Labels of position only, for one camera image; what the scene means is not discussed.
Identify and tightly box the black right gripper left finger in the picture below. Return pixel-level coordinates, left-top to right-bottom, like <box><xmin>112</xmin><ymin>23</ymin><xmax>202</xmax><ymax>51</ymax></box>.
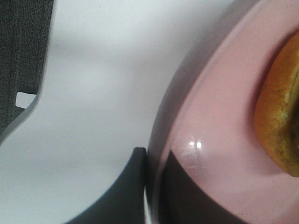
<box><xmin>68</xmin><ymin>147</ymin><xmax>146</xmax><ymax>224</ymax></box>

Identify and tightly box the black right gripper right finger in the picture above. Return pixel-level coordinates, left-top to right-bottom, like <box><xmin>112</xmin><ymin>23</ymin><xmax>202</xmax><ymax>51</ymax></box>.
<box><xmin>161</xmin><ymin>153</ymin><xmax>234</xmax><ymax>224</ymax></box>

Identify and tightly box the pink round plate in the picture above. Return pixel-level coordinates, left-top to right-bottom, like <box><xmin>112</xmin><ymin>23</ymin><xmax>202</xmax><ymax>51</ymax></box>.
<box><xmin>146</xmin><ymin>0</ymin><xmax>299</xmax><ymax>224</ymax></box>

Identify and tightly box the burger with sesame bun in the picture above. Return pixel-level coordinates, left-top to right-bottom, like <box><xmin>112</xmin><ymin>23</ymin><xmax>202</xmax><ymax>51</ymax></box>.
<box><xmin>254</xmin><ymin>33</ymin><xmax>299</xmax><ymax>177</ymax></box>

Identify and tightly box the grey fabric chair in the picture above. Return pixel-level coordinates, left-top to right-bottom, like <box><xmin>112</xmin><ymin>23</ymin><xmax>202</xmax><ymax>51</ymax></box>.
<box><xmin>0</xmin><ymin>0</ymin><xmax>54</xmax><ymax>133</ymax></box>

